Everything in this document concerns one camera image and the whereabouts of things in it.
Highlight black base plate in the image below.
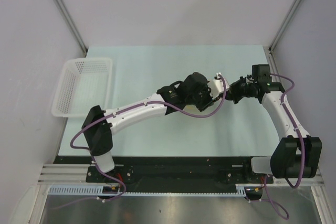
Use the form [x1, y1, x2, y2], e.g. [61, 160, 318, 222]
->
[54, 156, 265, 194]

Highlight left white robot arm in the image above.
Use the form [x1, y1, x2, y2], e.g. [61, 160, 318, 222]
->
[81, 72, 226, 182]

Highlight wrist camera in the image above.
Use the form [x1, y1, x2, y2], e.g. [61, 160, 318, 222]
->
[207, 72, 229, 99]
[251, 64, 272, 83]

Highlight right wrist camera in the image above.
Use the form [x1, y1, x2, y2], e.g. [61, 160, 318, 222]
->
[251, 64, 272, 83]

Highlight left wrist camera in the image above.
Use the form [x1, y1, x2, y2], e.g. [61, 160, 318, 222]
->
[207, 72, 229, 99]

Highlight right aluminium frame post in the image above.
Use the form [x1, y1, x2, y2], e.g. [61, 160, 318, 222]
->
[268, 0, 303, 52]

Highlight aluminium frame post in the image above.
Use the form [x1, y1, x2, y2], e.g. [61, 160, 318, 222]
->
[268, 0, 303, 52]
[53, 0, 88, 56]

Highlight left aluminium frame post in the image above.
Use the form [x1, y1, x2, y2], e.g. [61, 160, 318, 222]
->
[53, 0, 88, 56]

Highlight white plastic basket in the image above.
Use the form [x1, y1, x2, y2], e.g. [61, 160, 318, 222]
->
[51, 57, 113, 118]

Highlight white slotted cable duct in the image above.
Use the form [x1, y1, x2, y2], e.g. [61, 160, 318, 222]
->
[48, 184, 249, 197]

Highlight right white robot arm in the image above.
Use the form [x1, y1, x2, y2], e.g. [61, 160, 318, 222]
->
[229, 64, 322, 183]

